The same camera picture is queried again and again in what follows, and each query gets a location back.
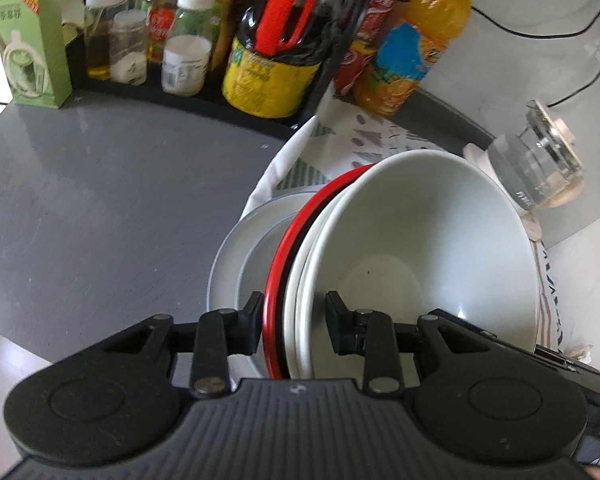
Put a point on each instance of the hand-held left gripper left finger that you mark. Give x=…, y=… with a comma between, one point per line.
x=252, y=321

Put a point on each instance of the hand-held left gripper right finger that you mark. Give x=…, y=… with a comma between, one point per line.
x=340, y=325

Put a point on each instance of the red and black bowl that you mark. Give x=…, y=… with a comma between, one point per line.
x=272, y=300

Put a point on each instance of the white ceramic bowl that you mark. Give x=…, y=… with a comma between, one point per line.
x=430, y=240
x=300, y=310

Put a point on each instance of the grey shallow bowl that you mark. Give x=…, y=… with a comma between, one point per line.
x=252, y=270

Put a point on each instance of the light grey plate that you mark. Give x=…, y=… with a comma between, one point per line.
x=220, y=280

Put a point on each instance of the chevron patterned cloth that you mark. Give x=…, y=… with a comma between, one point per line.
x=547, y=300

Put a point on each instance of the white cloth with green triangles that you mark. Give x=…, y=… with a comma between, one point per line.
x=360, y=135

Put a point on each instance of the dark bottle with yellow label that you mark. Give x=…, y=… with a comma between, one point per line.
x=265, y=85

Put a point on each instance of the clear glass jar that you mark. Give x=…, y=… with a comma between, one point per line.
x=530, y=160

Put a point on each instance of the black condiment rack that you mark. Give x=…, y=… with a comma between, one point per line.
x=130, y=91

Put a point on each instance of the white plastic jar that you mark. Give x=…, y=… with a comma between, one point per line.
x=185, y=67

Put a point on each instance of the cola bottle with red label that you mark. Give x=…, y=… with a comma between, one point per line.
x=162, y=25
x=360, y=60

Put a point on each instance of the orange juice bottle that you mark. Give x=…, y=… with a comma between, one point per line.
x=415, y=55

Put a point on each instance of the small glass jar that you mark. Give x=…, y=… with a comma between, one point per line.
x=130, y=60

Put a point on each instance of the amber sauce bottle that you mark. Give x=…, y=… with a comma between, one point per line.
x=230, y=15

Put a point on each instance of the oil bottle with white top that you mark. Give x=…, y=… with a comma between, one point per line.
x=100, y=50

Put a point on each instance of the white-capped bottle with green contents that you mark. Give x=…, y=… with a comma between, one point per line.
x=196, y=15

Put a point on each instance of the green cardboard box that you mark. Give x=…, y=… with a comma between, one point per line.
x=30, y=50

